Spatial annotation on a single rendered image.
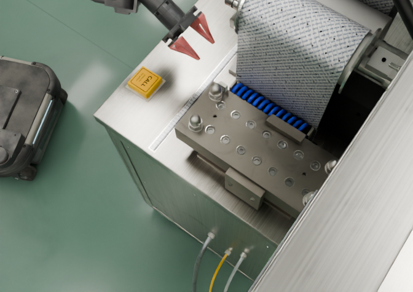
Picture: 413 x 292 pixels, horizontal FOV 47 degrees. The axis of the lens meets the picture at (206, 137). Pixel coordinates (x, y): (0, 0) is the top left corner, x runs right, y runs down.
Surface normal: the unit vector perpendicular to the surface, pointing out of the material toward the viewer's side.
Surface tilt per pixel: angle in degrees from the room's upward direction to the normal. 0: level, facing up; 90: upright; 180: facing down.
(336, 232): 0
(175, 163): 0
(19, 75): 0
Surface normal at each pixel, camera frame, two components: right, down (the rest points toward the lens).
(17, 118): -0.03, -0.40
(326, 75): -0.59, 0.74
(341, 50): -0.34, 0.05
